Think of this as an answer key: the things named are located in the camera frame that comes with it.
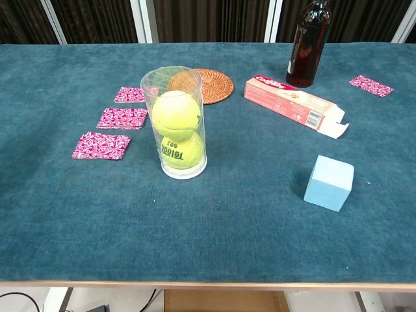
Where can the yellow tennis ball black print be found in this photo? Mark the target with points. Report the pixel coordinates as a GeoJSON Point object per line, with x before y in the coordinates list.
{"type": "Point", "coordinates": [182, 152]}

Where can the round woven rattan coaster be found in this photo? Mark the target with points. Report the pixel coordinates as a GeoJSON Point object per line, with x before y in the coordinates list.
{"type": "Point", "coordinates": [216, 86]}

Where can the single pink patterned card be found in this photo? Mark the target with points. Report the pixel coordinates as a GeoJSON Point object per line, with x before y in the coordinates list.
{"type": "Point", "coordinates": [371, 85]}

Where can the pink patterned card stack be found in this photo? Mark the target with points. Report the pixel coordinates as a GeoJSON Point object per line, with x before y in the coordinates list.
{"type": "Point", "coordinates": [130, 95]}
{"type": "Point", "coordinates": [122, 118]}
{"type": "Point", "coordinates": [101, 145]}

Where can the wide white frame post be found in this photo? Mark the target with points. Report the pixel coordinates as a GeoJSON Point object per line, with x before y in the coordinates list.
{"type": "Point", "coordinates": [144, 21]}

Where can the light blue foam cube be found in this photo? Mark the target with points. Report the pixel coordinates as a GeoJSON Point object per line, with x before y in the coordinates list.
{"type": "Point", "coordinates": [328, 185]}

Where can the brown cardboard box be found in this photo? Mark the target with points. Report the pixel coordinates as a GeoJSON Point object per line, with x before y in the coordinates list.
{"type": "Point", "coordinates": [221, 300]}

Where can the white table leg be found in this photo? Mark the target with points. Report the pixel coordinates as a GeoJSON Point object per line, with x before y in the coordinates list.
{"type": "Point", "coordinates": [57, 300]}
{"type": "Point", "coordinates": [370, 302]}

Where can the plain yellow tennis ball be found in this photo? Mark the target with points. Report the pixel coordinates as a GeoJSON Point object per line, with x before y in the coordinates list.
{"type": "Point", "coordinates": [175, 113]}

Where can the red white toothpaste box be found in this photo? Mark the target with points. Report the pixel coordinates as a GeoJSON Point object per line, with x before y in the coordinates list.
{"type": "Point", "coordinates": [286, 102]}

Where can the black floor device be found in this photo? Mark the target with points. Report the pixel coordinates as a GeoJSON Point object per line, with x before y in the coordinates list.
{"type": "Point", "coordinates": [97, 308]}

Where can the slanted white frame post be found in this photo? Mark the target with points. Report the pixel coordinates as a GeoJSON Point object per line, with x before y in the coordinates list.
{"type": "Point", "coordinates": [53, 21]}

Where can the teal velvet table cloth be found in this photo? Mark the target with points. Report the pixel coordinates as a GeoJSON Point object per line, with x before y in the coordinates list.
{"type": "Point", "coordinates": [227, 227]}

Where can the dark brown glass bottle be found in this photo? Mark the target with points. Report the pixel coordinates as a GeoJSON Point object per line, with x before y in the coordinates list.
{"type": "Point", "coordinates": [307, 48]}

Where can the clear plastic ball tube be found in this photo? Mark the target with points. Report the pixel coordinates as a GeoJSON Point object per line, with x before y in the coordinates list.
{"type": "Point", "coordinates": [182, 174]}

